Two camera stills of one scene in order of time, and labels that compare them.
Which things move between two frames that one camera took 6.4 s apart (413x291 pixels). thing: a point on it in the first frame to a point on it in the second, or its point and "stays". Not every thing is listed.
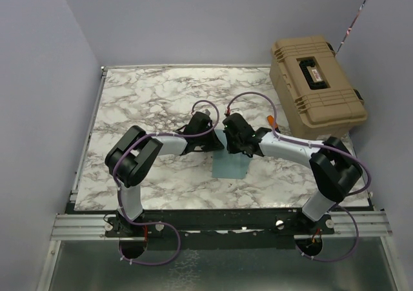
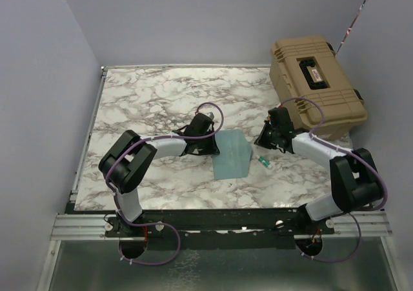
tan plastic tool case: (317, 98) stays
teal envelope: (228, 165) stays
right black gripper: (232, 149) to (262, 140)
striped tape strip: (355, 18) stays
